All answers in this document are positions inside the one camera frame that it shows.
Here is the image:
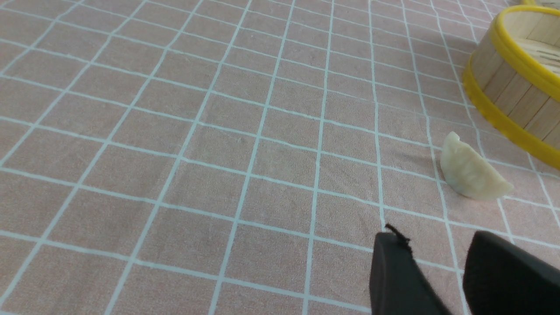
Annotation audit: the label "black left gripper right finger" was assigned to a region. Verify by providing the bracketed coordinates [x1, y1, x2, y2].
[463, 231, 560, 315]

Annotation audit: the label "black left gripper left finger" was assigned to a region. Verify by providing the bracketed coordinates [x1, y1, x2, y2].
[369, 224, 451, 315]

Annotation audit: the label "pale crescent dumpling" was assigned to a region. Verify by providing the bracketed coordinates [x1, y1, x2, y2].
[440, 132, 514, 201]

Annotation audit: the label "bamboo steamer tray yellow rims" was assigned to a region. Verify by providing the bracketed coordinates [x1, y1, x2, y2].
[463, 5, 560, 169]

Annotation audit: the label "pink checked tablecloth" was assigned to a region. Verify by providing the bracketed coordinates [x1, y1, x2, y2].
[0, 0, 559, 315]

